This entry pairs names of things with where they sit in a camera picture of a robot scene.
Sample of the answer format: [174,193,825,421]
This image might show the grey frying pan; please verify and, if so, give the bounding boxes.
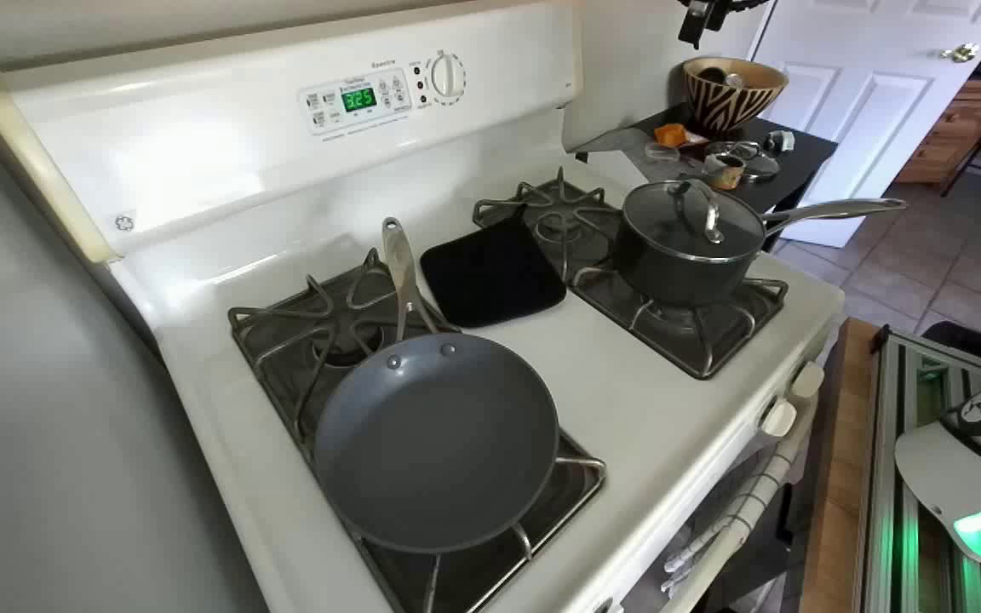
[309,215,563,557]

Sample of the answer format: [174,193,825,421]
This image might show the patterned wooden bowl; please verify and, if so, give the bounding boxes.
[677,55,786,137]

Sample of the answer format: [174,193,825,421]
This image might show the white gas stove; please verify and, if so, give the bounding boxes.
[0,0,841,613]

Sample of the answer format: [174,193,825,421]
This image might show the wooden board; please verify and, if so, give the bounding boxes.
[797,321,878,613]

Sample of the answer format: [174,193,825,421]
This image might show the black side table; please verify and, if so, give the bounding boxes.
[575,107,834,211]

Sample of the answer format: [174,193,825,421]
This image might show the left black burner grate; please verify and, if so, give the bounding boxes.
[229,260,605,613]

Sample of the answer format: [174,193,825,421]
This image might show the white door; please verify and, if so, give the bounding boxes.
[751,0,981,203]

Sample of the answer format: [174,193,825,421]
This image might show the dark grey saucepan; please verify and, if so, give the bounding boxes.
[615,197,907,305]

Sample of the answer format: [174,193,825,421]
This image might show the glass pot lid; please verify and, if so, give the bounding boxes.
[622,176,764,262]

